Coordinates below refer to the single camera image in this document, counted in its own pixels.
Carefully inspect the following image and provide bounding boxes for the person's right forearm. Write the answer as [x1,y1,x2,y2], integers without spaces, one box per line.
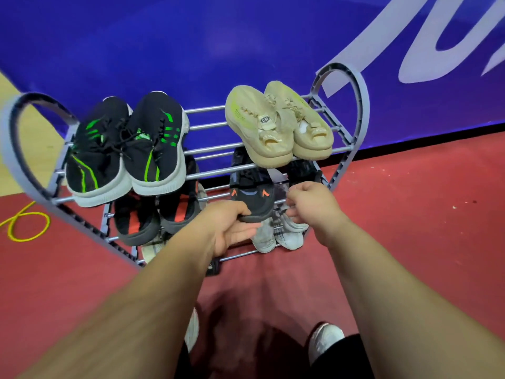
[316,217,505,379]

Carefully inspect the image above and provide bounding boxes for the person's white left shoe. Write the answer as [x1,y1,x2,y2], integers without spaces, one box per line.
[184,308,200,354]

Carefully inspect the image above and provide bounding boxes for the black sneaker with green stripes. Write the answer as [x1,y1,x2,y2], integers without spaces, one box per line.
[65,96,134,208]
[122,91,190,196]

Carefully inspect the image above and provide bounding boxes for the person's black trousers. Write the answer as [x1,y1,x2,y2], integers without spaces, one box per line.
[173,333,376,379]

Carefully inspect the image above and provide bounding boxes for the blue banner with white lettering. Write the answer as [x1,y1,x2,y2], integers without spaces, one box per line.
[0,0,505,182]

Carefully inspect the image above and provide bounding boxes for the person's right hand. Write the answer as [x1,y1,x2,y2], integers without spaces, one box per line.
[285,181,350,247]

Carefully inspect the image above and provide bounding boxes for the person's white shoe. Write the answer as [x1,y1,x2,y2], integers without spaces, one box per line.
[307,323,345,366]
[184,308,200,354]

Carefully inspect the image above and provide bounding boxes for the grey heart-sided shoe rack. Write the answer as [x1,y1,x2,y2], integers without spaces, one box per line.
[0,62,371,277]

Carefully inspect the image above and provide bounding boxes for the black sneaker with red stripe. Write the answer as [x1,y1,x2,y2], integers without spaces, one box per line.
[113,190,161,247]
[159,156,208,235]

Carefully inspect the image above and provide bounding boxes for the white grey sneaker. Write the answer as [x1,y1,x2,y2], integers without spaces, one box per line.
[275,205,309,251]
[251,217,277,254]

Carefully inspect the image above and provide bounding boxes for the person's left hand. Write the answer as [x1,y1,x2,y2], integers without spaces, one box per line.
[201,201,263,258]

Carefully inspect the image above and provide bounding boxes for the beige chunky sandal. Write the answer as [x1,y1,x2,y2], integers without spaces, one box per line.
[264,81,335,161]
[224,85,294,169]

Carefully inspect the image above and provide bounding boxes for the black slipper with orange mark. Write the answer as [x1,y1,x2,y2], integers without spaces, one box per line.
[230,147,276,224]

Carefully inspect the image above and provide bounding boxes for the yellow cable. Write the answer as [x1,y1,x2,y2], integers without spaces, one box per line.
[0,200,51,243]

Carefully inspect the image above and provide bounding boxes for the person's white right shoe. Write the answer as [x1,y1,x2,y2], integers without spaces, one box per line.
[307,323,345,366]

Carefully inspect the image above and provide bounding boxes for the person's left forearm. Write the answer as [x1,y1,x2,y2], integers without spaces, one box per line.
[18,209,217,379]

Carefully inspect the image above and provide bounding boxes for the pale shoe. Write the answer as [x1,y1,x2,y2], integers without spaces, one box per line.
[141,237,169,266]

